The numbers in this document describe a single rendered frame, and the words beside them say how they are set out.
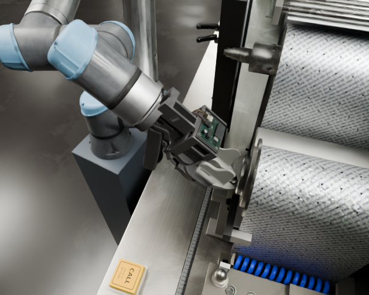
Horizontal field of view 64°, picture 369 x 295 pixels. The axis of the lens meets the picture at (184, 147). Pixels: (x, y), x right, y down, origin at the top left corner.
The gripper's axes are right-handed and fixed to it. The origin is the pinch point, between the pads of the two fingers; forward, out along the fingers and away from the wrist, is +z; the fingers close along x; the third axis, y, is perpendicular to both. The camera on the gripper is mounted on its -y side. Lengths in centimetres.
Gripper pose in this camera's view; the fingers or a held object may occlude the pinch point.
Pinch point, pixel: (227, 181)
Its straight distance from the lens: 55.2
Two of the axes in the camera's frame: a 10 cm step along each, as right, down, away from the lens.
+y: 6.1, -3.3, -7.2
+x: 2.9, -7.5, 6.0
